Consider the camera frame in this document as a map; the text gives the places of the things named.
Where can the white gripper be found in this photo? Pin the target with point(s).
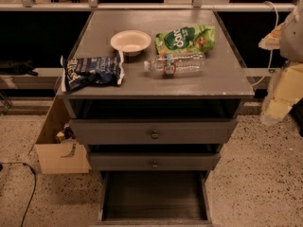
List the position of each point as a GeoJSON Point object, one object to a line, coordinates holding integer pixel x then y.
{"type": "Point", "coordinates": [293, 40]}

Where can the green snack bag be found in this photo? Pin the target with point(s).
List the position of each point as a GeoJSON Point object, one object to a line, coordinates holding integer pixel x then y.
{"type": "Point", "coordinates": [187, 39]}

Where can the black object on ledge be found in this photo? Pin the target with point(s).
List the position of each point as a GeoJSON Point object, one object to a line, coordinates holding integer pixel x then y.
{"type": "Point", "coordinates": [8, 67]}

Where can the blue chip bag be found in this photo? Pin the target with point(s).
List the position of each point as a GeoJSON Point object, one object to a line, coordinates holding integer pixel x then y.
{"type": "Point", "coordinates": [82, 72]}

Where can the grey middle drawer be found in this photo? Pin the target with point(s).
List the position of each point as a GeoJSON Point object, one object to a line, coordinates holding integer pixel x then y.
{"type": "Point", "coordinates": [153, 161]}

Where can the clear plastic water bottle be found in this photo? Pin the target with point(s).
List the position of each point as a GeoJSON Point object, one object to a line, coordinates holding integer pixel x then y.
{"type": "Point", "coordinates": [175, 65]}

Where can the grey open bottom drawer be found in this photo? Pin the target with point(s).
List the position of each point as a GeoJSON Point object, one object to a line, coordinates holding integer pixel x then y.
{"type": "Point", "coordinates": [154, 199]}

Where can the grey wooden drawer cabinet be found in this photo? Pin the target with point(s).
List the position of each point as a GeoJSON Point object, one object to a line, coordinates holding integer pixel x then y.
{"type": "Point", "coordinates": [215, 94]}

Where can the metal railing frame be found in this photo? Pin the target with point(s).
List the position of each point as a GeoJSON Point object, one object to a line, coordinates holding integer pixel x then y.
{"type": "Point", "coordinates": [218, 5]}

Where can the cardboard box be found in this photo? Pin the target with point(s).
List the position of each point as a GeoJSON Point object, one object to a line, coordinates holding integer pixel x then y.
{"type": "Point", "coordinates": [59, 154]}

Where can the white paper bowl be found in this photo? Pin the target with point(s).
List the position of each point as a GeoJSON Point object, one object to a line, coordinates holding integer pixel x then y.
{"type": "Point", "coordinates": [131, 42]}

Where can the grey top drawer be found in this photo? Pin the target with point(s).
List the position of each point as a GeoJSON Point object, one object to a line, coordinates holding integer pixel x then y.
{"type": "Point", "coordinates": [145, 132]}

